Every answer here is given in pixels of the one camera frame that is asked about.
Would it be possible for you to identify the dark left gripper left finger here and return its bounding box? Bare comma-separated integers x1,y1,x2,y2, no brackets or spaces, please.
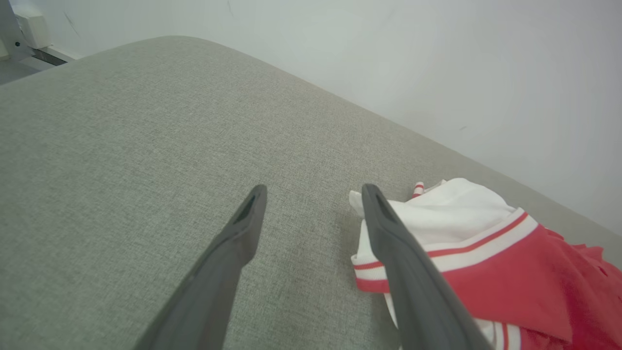
134,184,268,350

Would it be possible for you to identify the red jersey with white sleeves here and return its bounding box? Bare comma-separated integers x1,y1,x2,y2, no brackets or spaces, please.
348,177,622,350

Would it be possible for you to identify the white wall box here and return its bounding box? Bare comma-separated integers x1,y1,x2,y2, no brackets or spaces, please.
14,12,52,50

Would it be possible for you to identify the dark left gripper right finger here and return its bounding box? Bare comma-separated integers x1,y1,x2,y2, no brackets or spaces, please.
361,183,494,350

